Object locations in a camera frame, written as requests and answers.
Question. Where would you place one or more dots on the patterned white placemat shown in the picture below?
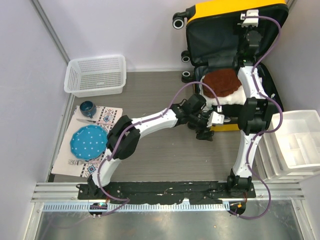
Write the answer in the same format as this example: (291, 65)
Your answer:
(60, 166)

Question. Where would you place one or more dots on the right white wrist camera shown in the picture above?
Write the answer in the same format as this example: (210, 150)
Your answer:
(250, 18)

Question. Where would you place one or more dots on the white blue round tin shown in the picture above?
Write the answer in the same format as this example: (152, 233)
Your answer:
(227, 119)

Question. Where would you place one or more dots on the silver fork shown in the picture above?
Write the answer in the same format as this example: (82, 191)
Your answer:
(74, 162)

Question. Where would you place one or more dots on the yellow cartoon hard-shell suitcase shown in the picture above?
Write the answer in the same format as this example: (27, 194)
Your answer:
(228, 12)

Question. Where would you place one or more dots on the white fluffy towel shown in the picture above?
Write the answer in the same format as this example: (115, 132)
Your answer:
(237, 98)

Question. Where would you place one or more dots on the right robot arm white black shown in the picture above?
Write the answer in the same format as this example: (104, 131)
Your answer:
(217, 47)

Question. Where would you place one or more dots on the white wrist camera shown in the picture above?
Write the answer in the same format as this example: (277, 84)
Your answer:
(250, 18)
(215, 119)

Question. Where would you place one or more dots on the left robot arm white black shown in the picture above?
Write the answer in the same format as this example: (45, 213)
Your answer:
(125, 135)

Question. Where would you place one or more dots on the white compartment organizer tray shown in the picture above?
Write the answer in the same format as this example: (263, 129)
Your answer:
(292, 153)

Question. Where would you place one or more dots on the aluminium rail frame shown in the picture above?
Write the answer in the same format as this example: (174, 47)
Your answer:
(63, 196)

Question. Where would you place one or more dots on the pink chopstick near cup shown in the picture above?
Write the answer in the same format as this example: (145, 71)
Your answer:
(109, 123)

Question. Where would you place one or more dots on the brown towel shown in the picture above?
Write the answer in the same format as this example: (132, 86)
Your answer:
(223, 82)

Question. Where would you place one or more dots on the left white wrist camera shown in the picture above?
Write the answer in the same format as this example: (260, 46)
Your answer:
(215, 119)

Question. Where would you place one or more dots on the white perforated plastic basket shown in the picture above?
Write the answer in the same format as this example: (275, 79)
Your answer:
(96, 76)

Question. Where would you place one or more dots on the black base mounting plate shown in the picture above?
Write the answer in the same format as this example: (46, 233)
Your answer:
(162, 192)

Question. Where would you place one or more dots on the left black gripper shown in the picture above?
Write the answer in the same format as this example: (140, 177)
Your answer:
(200, 134)

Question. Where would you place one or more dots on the blue dotted plate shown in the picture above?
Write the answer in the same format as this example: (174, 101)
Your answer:
(89, 142)

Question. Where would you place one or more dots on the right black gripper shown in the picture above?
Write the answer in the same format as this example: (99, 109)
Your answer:
(259, 29)

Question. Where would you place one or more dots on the small blue cup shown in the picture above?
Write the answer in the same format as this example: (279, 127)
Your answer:
(88, 109)

